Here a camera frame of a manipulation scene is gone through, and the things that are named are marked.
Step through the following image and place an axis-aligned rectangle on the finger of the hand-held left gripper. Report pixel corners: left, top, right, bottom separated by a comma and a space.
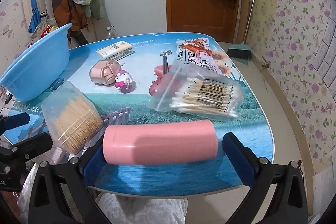
0, 112, 30, 135
0, 132, 54, 163

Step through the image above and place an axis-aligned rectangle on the pink cylindrical bottle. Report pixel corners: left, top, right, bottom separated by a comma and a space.
102, 120, 218, 165

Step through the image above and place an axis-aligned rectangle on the blue hanging bag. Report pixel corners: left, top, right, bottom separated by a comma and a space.
28, 0, 44, 34

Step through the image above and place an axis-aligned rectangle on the clear bag of cotton swabs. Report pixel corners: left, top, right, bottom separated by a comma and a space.
146, 60, 243, 121

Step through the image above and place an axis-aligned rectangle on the pink plastic case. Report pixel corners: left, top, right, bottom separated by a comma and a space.
89, 60, 125, 86

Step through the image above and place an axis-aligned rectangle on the blue plastic basin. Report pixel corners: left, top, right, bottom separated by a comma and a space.
0, 22, 73, 102

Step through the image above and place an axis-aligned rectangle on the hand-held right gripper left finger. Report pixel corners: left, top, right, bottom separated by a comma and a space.
29, 146, 111, 224

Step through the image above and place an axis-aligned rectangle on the clear toothpick box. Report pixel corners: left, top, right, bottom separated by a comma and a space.
41, 80, 104, 155

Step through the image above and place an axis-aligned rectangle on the pink white toy figure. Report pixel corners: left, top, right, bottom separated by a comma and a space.
115, 70, 136, 94

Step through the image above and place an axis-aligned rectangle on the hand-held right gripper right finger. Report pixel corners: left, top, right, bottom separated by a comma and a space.
223, 132, 307, 224

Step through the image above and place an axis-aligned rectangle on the white snack packet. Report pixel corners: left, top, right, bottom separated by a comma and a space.
175, 37, 231, 77

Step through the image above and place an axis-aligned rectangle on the teal broom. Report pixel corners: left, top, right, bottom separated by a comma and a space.
227, 0, 259, 65

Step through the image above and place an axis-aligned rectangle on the plush doll with red heart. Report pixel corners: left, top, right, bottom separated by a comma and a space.
41, 25, 59, 38

